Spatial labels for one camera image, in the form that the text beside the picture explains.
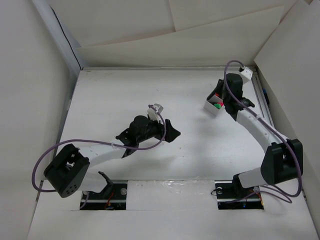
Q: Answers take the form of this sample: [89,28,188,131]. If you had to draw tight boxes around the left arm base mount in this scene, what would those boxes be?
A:
[79,171,128,211]

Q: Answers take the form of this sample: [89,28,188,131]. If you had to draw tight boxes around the white divided container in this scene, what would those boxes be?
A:
[203,95,225,117]

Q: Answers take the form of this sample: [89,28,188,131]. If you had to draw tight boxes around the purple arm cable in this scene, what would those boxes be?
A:
[223,59,302,205]
[31,104,167,210]

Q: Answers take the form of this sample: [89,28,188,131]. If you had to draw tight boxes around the green highlighter marker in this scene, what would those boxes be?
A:
[214,103,222,109]

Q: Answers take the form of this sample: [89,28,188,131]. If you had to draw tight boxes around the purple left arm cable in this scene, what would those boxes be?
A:
[31,104,167,210]

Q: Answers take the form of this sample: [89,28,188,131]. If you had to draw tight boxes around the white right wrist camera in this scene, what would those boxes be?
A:
[238,66,253,84]

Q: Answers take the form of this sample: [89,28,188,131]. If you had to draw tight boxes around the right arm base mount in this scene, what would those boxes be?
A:
[210,174,264,210]

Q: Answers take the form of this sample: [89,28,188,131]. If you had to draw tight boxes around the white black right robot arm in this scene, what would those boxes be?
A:
[212,73,303,197]

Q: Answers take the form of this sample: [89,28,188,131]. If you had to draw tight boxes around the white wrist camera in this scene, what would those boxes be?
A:
[147,103,164,122]
[238,66,253,84]

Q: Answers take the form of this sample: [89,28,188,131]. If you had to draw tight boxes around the aluminium table edge rail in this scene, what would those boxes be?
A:
[249,66,274,127]

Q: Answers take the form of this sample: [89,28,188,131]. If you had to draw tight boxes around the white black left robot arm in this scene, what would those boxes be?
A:
[43,115,181,199]

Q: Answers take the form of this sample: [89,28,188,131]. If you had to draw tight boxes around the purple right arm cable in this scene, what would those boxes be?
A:
[223,59,302,205]

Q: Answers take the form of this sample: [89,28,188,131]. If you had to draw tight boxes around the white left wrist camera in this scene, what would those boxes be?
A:
[147,103,164,122]

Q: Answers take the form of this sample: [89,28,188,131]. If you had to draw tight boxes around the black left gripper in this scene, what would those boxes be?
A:
[136,115,180,144]

